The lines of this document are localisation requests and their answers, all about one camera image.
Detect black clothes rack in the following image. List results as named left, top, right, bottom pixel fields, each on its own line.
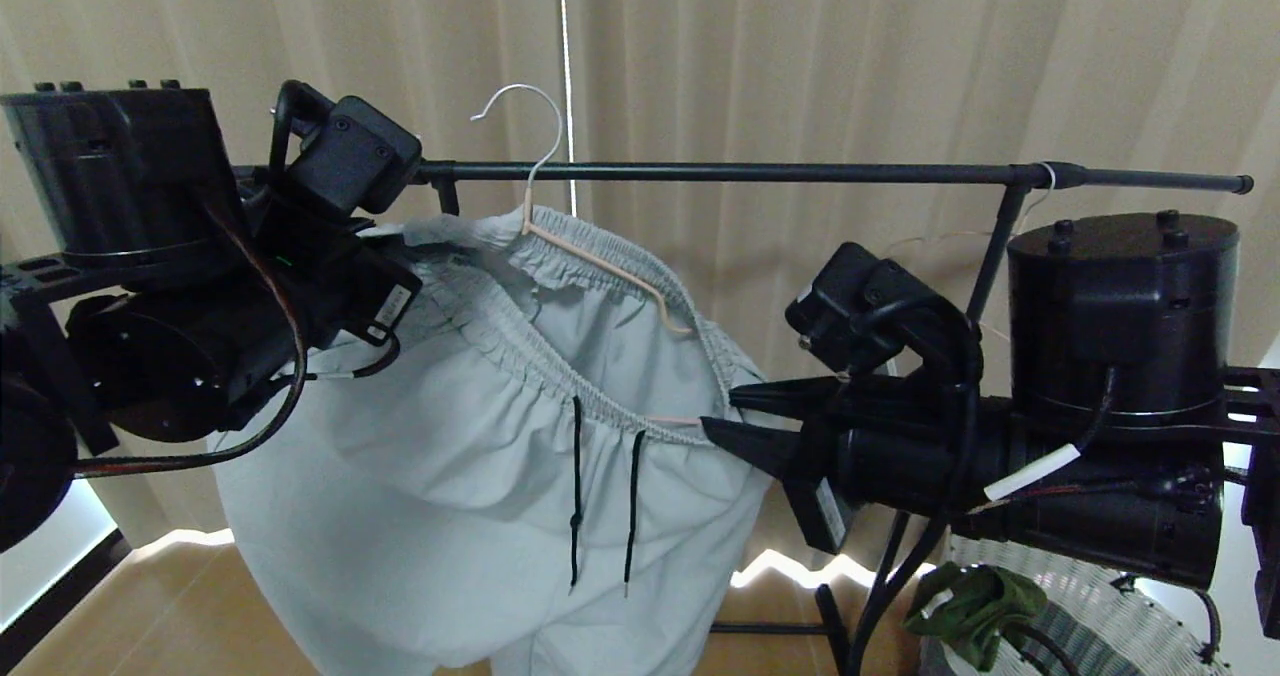
left=228, top=160, right=1254, bottom=676

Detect pink clothes hanger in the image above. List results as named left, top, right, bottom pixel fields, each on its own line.
left=882, top=188, right=1057, bottom=345
left=470, top=83, right=703, bottom=429

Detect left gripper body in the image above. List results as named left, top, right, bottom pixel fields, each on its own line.
left=65, top=221, right=424, bottom=444

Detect green long-sleeved shirt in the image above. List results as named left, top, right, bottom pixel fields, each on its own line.
left=903, top=561, right=1051, bottom=669

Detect pale grey shorts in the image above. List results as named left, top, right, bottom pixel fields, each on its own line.
left=210, top=206, right=793, bottom=676

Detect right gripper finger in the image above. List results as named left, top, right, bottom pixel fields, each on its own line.
left=728, top=376, right=851, bottom=423
left=700, top=416, right=806, bottom=482

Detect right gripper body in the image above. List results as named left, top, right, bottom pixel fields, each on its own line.
left=780, top=396, right=1226, bottom=590

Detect white laundry basket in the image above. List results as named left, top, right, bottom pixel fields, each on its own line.
left=940, top=534, right=1233, bottom=676

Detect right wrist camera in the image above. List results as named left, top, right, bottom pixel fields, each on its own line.
left=785, top=242, right=986, bottom=382

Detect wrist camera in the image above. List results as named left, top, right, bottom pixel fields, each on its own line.
left=268, top=79, right=424, bottom=219
left=785, top=242, right=986, bottom=382

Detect beige curtain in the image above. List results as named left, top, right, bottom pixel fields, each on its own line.
left=0, top=0, right=1280, bottom=587

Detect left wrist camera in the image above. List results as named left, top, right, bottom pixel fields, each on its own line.
left=268, top=79, right=424, bottom=219

